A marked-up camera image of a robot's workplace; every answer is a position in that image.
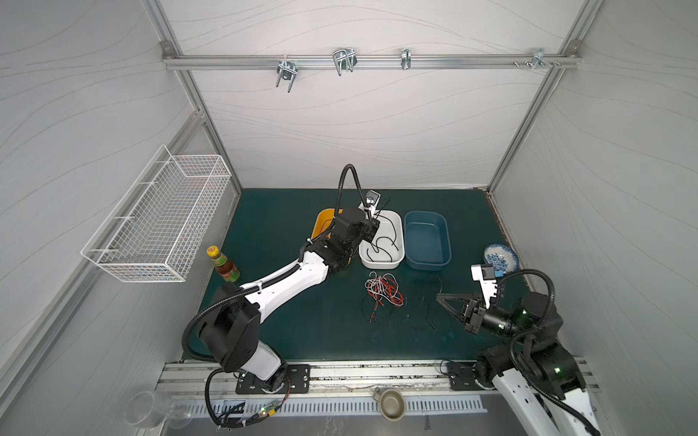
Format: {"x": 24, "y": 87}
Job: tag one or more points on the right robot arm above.
{"x": 540, "y": 380}

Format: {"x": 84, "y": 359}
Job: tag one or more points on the white wire basket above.
{"x": 154, "y": 232}

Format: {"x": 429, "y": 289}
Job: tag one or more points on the white plastic tray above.
{"x": 387, "y": 250}

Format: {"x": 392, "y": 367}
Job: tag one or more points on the blue plastic tray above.
{"x": 427, "y": 241}

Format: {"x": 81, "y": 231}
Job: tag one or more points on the blue white ceramic bowl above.
{"x": 502, "y": 258}

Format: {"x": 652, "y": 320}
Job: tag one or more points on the sauce bottle yellow cap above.
{"x": 225, "y": 268}

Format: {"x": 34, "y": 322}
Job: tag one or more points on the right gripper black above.
{"x": 472, "y": 313}

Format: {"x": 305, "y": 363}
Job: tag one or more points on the small metal bracket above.
{"x": 406, "y": 59}

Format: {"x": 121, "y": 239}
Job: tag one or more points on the horizontal metal rail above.
{"x": 319, "y": 62}

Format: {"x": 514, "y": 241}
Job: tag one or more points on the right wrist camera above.
{"x": 486, "y": 276}

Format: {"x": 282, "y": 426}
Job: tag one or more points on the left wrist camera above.
{"x": 370, "y": 202}

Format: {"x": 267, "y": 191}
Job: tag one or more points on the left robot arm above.
{"x": 227, "y": 332}

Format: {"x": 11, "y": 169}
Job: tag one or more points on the clear glass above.
{"x": 149, "y": 409}

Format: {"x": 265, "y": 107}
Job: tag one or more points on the white vented cable duct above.
{"x": 415, "y": 405}

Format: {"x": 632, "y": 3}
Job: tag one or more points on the left metal u-bolt clamp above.
{"x": 286, "y": 72}

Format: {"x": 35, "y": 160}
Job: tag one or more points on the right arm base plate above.
{"x": 460, "y": 376}

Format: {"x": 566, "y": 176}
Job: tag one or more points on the yellow plastic tray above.
{"x": 323, "y": 222}

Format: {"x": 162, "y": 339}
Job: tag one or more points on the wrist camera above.
{"x": 486, "y": 276}
{"x": 370, "y": 202}

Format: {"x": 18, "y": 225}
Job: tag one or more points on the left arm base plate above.
{"x": 293, "y": 378}

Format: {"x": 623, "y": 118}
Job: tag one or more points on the middle metal u-bolt clamp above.
{"x": 344, "y": 60}

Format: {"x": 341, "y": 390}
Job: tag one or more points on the olive green cup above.
{"x": 391, "y": 403}

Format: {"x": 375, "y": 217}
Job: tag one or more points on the right metal hook bracket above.
{"x": 538, "y": 61}

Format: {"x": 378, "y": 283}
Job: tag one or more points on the metal u-bolt clamp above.
{"x": 286, "y": 72}
{"x": 344, "y": 60}

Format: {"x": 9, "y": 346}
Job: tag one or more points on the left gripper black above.
{"x": 370, "y": 231}

